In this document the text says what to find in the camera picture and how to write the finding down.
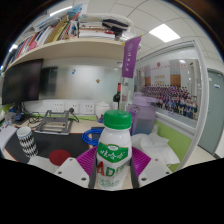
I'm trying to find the dark wine bottle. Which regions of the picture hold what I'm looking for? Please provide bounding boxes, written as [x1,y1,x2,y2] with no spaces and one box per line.
[112,82,122,103]

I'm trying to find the grey metal laptop stand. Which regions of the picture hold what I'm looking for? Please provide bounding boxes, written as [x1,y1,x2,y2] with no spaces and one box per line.
[34,109,74,136]

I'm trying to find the black computer monitor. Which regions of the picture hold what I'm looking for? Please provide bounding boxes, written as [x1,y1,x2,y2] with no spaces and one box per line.
[1,58,44,107]

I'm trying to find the white open notebook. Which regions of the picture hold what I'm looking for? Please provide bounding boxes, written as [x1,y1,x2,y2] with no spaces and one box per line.
[0,125,18,151]

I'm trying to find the small blue box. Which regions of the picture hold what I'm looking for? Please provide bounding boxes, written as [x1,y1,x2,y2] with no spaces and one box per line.
[13,112,25,123]

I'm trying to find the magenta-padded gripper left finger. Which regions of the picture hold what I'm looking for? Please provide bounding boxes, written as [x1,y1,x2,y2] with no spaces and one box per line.
[53,145,101,190]

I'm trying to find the white round jar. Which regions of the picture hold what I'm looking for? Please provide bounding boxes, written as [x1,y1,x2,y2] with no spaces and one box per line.
[94,101,112,119]

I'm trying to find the purple hanging banner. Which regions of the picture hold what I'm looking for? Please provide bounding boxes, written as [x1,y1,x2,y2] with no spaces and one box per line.
[121,35,142,79]

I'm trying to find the group photo poster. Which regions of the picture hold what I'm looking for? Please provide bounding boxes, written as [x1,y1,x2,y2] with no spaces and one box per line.
[135,59,200,121]

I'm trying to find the black desk mat red edge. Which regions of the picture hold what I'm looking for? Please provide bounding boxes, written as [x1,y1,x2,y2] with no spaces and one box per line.
[3,131,91,164]

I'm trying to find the black tangled cables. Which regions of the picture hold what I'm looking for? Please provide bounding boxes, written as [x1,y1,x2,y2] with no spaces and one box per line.
[28,114,44,128]

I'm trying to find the black white checkered mug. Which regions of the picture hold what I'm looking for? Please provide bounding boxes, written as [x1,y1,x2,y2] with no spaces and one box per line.
[16,126,39,158]

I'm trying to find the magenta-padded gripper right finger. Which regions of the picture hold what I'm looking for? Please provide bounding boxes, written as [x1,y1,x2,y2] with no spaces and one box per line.
[129,146,174,190]

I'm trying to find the white drink bottle green cap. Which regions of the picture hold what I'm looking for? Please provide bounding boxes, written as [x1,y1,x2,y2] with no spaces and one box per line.
[95,109,134,192]

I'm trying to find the flat round red coaster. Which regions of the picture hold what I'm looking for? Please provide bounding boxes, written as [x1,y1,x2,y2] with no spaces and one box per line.
[48,149,72,167]

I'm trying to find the white crumpled tissue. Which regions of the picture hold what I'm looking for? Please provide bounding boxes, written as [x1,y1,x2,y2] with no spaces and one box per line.
[131,128,181,166]

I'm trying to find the purple translucent water jug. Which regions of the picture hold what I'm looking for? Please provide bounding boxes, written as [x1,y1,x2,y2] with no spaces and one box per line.
[126,93,158,136]

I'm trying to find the white folded paper napkin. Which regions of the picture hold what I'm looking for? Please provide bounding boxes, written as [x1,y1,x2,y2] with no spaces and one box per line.
[27,155,61,174]

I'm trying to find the white wall power outlet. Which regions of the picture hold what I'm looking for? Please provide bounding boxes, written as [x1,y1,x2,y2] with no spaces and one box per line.
[83,103,95,114]
[52,102,65,114]
[68,102,80,114]

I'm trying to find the grey green door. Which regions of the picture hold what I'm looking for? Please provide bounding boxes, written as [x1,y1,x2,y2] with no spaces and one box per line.
[198,68,224,156]

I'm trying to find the blue coiled cable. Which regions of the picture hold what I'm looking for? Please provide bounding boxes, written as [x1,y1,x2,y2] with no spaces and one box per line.
[81,127,105,148]

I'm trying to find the white ceiling light panel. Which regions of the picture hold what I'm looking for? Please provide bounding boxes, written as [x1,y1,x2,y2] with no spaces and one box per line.
[148,23,181,44]
[49,5,74,17]

